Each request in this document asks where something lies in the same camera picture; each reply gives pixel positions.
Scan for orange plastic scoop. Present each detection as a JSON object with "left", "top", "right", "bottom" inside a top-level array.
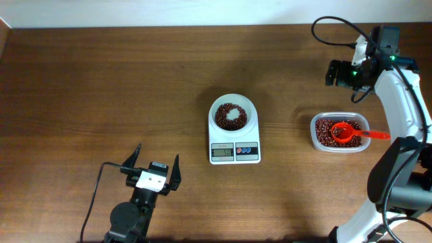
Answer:
[{"left": 331, "top": 122, "right": 391, "bottom": 144}]

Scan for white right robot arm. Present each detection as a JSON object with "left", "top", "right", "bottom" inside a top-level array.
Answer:
[{"left": 325, "top": 26, "right": 431, "bottom": 242}]

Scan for white round bowl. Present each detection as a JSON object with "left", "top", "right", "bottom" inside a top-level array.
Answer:
[{"left": 209, "top": 93, "right": 258, "bottom": 133}]

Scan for clear plastic bean container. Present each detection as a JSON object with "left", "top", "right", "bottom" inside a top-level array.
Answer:
[{"left": 310, "top": 112, "right": 371, "bottom": 153}]

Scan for red adzuki beans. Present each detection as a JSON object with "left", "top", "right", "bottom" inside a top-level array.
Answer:
[{"left": 315, "top": 119, "right": 362, "bottom": 148}]

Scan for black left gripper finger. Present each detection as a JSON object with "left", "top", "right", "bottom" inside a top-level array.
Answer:
[
  {"left": 169, "top": 155, "right": 182, "bottom": 189},
  {"left": 121, "top": 143, "right": 142, "bottom": 169}
]

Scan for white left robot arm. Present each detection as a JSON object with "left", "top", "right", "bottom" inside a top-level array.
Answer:
[{"left": 103, "top": 146, "right": 182, "bottom": 243}]

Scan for beans in white bowl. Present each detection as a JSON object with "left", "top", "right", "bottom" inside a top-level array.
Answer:
[{"left": 215, "top": 103, "right": 248, "bottom": 131}]

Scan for white digital kitchen scale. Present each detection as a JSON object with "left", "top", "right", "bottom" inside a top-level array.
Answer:
[{"left": 209, "top": 123, "right": 261, "bottom": 165}]

